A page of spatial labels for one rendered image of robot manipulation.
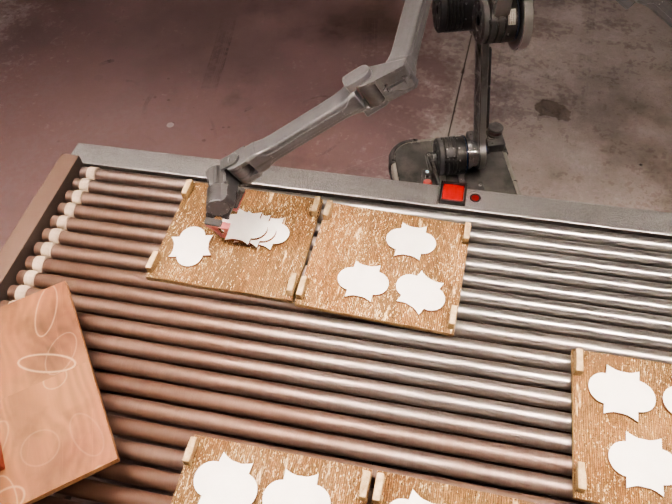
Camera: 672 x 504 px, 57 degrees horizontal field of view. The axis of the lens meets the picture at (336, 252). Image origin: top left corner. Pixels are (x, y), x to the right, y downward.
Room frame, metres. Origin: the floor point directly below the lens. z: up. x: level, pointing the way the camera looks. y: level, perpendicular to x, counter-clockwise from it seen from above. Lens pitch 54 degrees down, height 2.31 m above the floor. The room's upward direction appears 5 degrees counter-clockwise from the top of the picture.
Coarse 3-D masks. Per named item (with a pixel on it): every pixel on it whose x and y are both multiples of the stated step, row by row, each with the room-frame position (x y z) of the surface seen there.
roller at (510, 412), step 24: (96, 336) 0.81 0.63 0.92; (168, 360) 0.73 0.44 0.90; (192, 360) 0.72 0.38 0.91; (216, 360) 0.71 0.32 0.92; (240, 360) 0.71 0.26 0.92; (312, 384) 0.63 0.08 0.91; (336, 384) 0.62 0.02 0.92; (360, 384) 0.62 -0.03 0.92; (384, 384) 0.61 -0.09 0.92; (456, 408) 0.54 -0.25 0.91; (480, 408) 0.54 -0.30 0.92; (504, 408) 0.53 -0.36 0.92; (528, 408) 0.53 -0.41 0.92
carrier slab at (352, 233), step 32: (352, 224) 1.09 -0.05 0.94; (384, 224) 1.08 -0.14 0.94; (416, 224) 1.07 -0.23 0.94; (448, 224) 1.06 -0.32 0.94; (320, 256) 0.99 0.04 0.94; (352, 256) 0.98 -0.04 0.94; (384, 256) 0.97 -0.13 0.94; (448, 256) 0.95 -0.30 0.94; (320, 288) 0.89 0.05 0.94; (448, 288) 0.85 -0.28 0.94; (384, 320) 0.78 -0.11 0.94; (416, 320) 0.77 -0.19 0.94; (448, 320) 0.76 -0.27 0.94
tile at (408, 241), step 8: (392, 232) 1.04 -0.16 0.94; (400, 232) 1.04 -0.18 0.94; (408, 232) 1.04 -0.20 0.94; (416, 232) 1.04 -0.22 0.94; (424, 232) 1.04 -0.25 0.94; (392, 240) 1.02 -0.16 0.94; (400, 240) 1.01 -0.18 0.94; (408, 240) 1.01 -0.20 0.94; (416, 240) 1.01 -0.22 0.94; (424, 240) 1.01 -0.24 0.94; (432, 240) 1.01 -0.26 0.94; (392, 248) 0.99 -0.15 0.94; (400, 248) 0.99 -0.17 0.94; (408, 248) 0.99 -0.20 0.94; (416, 248) 0.98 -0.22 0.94; (424, 248) 0.98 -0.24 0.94; (432, 248) 0.98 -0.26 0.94; (408, 256) 0.96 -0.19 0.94; (416, 256) 0.96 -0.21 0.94
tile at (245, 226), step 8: (232, 216) 1.13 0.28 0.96; (240, 216) 1.13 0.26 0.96; (248, 216) 1.13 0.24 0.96; (256, 216) 1.13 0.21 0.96; (232, 224) 1.10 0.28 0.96; (240, 224) 1.10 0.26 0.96; (248, 224) 1.10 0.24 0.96; (256, 224) 1.10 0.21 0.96; (264, 224) 1.10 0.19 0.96; (232, 232) 1.08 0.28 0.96; (240, 232) 1.07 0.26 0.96; (248, 232) 1.07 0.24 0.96; (256, 232) 1.07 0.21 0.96; (264, 232) 1.07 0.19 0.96; (232, 240) 1.05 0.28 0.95; (240, 240) 1.05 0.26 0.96; (248, 240) 1.04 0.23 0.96
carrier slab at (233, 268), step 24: (192, 192) 1.26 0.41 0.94; (264, 192) 1.24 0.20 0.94; (192, 216) 1.17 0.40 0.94; (216, 216) 1.16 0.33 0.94; (288, 216) 1.14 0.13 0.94; (312, 216) 1.13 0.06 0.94; (168, 240) 1.09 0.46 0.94; (216, 240) 1.07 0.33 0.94; (288, 240) 1.05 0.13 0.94; (168, 264) 1.00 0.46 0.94; (216, 264) 0.99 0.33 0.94; (240, 264) 0.98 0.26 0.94; (264, 264) 0.98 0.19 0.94; (288, 264) 0.97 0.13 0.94; (216, 288) 0.91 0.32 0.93; (240, 288) 0.91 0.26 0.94; (264, 288) 0.90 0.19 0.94
